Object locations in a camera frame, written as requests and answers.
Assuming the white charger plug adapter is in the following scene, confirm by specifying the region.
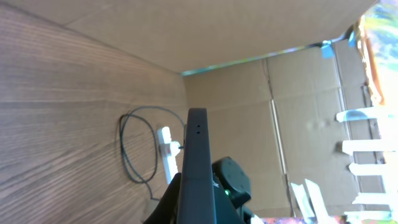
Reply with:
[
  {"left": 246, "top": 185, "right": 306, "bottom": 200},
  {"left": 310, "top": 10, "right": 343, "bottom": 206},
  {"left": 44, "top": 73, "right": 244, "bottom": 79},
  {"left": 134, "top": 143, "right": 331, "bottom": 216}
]
[{"left": 170, "top": 141, "right": 181, "bottom": 155}]

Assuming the white power strip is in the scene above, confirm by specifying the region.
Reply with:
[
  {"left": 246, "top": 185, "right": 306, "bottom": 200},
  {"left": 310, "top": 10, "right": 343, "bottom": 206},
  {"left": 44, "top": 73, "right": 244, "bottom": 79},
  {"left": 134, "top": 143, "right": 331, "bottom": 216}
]
[{"left": 157, "top": 126, "right": 178, "bottom": 184}]

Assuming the black charger cable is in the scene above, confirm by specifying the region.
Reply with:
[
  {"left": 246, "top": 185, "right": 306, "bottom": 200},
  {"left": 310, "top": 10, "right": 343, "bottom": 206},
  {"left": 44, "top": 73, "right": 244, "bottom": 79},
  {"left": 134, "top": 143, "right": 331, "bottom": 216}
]
[{"left": 119, "top": 106, "right": 187, "bottom": 202}]

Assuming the Samsung Galaxy smartphone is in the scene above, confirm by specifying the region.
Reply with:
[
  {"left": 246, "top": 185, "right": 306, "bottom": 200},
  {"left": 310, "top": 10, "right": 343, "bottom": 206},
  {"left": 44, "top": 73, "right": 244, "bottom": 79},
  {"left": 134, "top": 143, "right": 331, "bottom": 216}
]
[{"left": 177, "top": 108, "right": 216, "bottom": 224}]

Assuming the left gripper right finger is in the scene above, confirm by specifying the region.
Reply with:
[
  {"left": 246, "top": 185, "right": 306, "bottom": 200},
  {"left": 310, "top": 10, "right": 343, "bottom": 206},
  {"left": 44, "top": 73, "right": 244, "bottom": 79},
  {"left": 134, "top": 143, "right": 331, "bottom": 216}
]
[{"left": 213, "top": 174, "right": 244, "bottom": 224}]

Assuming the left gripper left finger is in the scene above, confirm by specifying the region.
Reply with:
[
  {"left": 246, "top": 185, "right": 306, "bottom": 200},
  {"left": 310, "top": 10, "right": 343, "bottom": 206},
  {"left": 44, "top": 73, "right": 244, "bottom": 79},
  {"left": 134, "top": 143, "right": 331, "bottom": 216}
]
[{"left": 144, "top": 172, "right": 182, "bottom": 224}]

